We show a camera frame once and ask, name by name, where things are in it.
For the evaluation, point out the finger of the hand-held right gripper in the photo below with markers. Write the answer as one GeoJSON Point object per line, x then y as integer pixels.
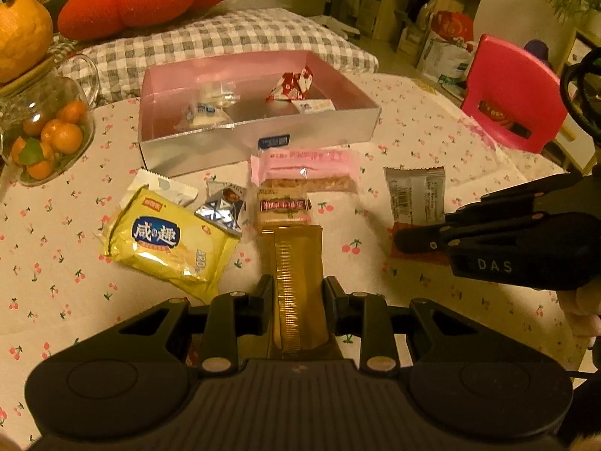
{"type": "Point", "coordinates": [512, 199]}
{"type": "Point", "coordinates": [422, 240]}

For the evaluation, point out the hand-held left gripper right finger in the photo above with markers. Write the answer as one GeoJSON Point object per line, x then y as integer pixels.
{"type": "Point", "coordinates": [332, 305]}

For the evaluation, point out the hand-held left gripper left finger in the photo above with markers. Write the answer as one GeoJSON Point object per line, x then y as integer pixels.
{"type": "Point", "coordinates": [264, 305]}

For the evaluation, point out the red orange snack packet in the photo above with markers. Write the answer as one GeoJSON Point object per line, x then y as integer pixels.
{"type": "Point", "coordinates": [399, 258]}

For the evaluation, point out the gold wafer packet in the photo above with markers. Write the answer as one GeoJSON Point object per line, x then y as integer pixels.
{"type": "Point", "coordinates": [296, 282]}

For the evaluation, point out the silver snack packet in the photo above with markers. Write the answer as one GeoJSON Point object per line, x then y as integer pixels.
{"type": "Point", "coordinates": [415, 195]}

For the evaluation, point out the beige packet red label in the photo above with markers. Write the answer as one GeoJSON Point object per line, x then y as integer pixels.
{"type": "Point", "coordinates": [284, 206]}

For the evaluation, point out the silver triangle-pattern packet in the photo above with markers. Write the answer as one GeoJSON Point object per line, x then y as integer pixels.
{"type": "Point", "coordinates": [220, 211]}

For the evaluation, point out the yellow snack packet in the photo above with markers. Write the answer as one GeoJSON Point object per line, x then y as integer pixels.
{"type": "Point", "coordinates": [159, 239]}

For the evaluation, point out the pink snack packet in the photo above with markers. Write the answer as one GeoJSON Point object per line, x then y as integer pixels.
{"type": "Point", "coordinates": [305, 167]}

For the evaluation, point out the white packet red label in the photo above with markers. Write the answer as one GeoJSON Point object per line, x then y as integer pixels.
{"type": "Point", "coordinates": [173, 188]}

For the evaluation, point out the pink cardboard box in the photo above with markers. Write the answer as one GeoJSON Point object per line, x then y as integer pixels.
{"type": "Point", "coordinates": [211, 150]}

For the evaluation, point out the white blue bread packet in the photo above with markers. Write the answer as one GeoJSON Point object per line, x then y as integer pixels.
{"type": "Point", "coordinates": [202, 115]}

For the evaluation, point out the clear white bread packet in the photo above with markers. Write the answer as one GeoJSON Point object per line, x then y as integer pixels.
{"type": "Point", "coordinates": [220, 91]}

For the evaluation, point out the person's right hand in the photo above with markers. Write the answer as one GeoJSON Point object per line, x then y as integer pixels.
{"type": "Point", "coordinates": [584, 312]}

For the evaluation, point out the red plastic chair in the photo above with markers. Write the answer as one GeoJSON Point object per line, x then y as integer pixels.
{"type": "Point", "coordinates": [512, 80]}

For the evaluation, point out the red white shopping bag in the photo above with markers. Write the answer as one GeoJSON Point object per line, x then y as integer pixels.
{"type": "Point", "coordinates": [446, 42]}

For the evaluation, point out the cherry print tablecloth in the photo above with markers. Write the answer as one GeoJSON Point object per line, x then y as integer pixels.
{"type": "Point", "coordinates": [70, 263]}

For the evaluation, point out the cluster of small tangerines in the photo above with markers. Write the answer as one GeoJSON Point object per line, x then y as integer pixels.
{"type": "Point", "coordinates": [61, 138]}

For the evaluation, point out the grey checkered pillow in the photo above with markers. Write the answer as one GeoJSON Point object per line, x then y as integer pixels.
{"type": "Point", "coordinates": [244, 33]}

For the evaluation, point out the wooden jar lid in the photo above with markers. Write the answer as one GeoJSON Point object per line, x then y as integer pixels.
{"type": "Point", "coordinates": [28, 82]}

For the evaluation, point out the red pumpkin cushion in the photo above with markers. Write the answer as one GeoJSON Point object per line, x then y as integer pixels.
{"type": "Point", "coordinates": [150, 0]}

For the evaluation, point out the large orange citrus fruit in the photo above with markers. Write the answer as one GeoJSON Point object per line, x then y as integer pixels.
{"type": "Point", "coordinates": [23, 37]}

